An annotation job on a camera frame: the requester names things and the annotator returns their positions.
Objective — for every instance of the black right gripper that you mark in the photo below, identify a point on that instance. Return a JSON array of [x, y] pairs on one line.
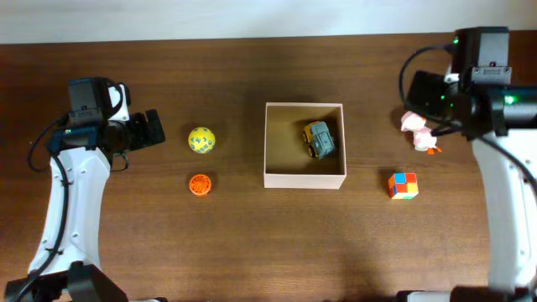
[[420, 93]]

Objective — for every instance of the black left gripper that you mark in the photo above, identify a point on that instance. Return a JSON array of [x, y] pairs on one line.
[[147, 136]]

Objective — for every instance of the yellow ball blue letters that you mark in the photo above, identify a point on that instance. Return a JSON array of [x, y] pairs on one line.
[[202, 140]]

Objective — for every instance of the white duck toy pink hat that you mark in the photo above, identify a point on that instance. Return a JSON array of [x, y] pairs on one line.
[[422, 138]]

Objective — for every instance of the multicolour puzzle cube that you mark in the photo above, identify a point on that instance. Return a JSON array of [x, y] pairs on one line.
[[403, 186]]

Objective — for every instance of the grey yellow toy truck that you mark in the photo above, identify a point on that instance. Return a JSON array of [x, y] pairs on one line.
[[319, 140]]

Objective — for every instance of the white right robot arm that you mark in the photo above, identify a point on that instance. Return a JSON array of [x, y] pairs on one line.
[[499, 119]]

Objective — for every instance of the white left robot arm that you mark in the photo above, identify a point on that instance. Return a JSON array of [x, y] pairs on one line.
[[82, 146]]

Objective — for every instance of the orange lattice ball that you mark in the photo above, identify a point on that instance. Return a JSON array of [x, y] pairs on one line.
[[200, 185]]

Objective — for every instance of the white cardboard box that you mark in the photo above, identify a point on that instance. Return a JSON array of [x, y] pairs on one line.
[[287, 164]]

